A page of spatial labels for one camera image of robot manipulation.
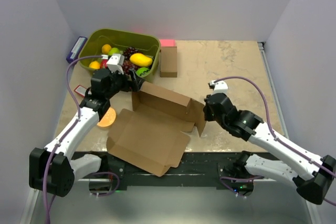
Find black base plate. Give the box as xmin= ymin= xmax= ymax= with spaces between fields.
xmin=86 ymin=151 xmax=254 ymax=195

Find red rectangular packet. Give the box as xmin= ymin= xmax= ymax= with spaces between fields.
xmin=74 ymin=85 xmax=87 ymax=97

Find small folded cardboard box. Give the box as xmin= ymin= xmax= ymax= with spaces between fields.
xmin=160 ymin=47 xmax=178 ymax=78

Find orange fruit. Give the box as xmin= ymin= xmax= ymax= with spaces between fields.
xmin=101 ymin=44 xmax=112 ymax=55
xmin=89 ymin=61 xmax=100 ymax=70

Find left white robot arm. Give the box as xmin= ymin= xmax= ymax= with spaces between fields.
xmin=29 ymin=69 xmax=145 ymax=197

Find purple rectangular box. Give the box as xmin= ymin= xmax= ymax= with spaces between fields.
xmin=66 ymin=36 xmax=88 ymax=63

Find purple grapes front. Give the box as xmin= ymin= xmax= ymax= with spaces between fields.
xmin=122 ymin=60 xmax=140 ymax=74

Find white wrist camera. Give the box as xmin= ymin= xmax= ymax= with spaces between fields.
xmin=208 ymin=80 xmax=228 ymax=95
xmin=102 ymin=54 xmax=124 ymax=74

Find green round fruit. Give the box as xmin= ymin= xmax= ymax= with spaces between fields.
xmin=136 ymin=67 xmax=150 ymax=77

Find olive green plastic bin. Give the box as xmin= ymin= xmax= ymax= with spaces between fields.
xmin=79 ymin=28 xmax=161 ymax=82

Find pink sticky note pad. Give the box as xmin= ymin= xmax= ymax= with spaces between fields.
xmin=160 ymin=39 xmax=175 ymax=47

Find yellow mango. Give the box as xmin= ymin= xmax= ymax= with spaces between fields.
xmin=130 ymin=53 xmax=153 ymax=67

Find purple grapes back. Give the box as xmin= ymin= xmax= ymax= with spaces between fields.
xmin=122 ymin=47 xmax=142 ymax=60

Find orange round sponge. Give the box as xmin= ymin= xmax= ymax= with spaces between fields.
xmin=97 ymin=108 xmax=117 ymax=128

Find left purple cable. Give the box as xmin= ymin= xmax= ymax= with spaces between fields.
xmin=42 ymin=55 xmax=108 ymax=224

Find large cardboard box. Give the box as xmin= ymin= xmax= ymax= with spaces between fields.
xmin=107 ymin=82 xmax=206 ymax=177

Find orange fruit front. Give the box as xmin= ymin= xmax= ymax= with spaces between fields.
xmin=89 ymin=61 xmax=100 ymax=70

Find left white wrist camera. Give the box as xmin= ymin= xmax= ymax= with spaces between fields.
xmin=102 ymin=54 xmax=124 ymax=74

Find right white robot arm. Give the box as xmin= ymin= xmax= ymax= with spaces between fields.
xmin=204 ymin=93 xmax=335 ymax=205

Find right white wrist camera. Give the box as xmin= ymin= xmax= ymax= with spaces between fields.
xmin=208 ymin=80 xmax=228 ymax=95

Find green pear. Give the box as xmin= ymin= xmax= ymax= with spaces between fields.
xmin=108 ymin=47 xmax=120 ymax=56

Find orange fruit back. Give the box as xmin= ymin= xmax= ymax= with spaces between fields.
xmin=101 ymin=44 xmax=112 ymax=55

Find purple grapes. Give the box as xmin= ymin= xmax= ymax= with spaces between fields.
xmin=122 ymin=60 xmax=140 ymax=74
xmin=122 ymin=47 xmax=142 ymax=60

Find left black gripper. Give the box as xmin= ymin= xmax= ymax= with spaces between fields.
xmin=105 ymin=68 xmax=144 ymax=99

